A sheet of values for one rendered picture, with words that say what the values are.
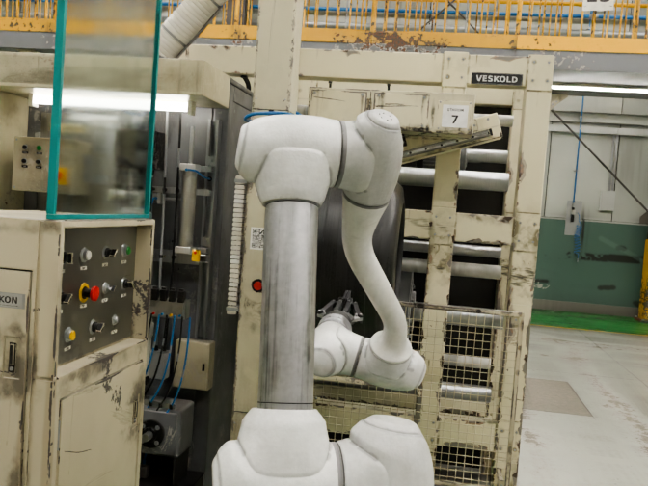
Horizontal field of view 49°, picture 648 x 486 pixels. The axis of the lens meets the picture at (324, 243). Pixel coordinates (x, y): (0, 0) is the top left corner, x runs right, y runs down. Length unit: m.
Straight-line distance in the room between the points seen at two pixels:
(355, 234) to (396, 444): 0.45
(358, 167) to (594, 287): 10.37
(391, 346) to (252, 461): 0.56
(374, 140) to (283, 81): 1.12
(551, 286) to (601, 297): 0.76
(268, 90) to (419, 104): 0.56
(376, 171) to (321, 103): 1.31
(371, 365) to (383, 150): 0.58
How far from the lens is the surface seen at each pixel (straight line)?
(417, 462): 1.29
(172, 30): 2.88
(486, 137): 2.75
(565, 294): 11.55
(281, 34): 2.46
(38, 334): 1.79
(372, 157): 1.34
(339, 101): 2.65
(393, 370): 1.70
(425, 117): 2.61
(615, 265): 11.65
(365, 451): 1.28
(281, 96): 2.42
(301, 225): 1.29
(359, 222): 1.45
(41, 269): 1.76
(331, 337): 1.70
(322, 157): 1.31
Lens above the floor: 1.35
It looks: 3 degrees down
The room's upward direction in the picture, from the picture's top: 4 degrees clockwise
